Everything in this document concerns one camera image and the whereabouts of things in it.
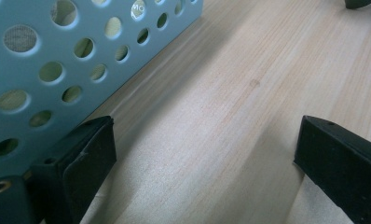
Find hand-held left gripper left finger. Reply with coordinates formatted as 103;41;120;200
24;115;117;224

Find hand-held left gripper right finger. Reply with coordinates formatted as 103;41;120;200
293;115;371;224

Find pale blue perforated basket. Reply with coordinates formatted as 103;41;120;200
0;0;204;183

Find dark green round object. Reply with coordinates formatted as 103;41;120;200
344;0;371;10

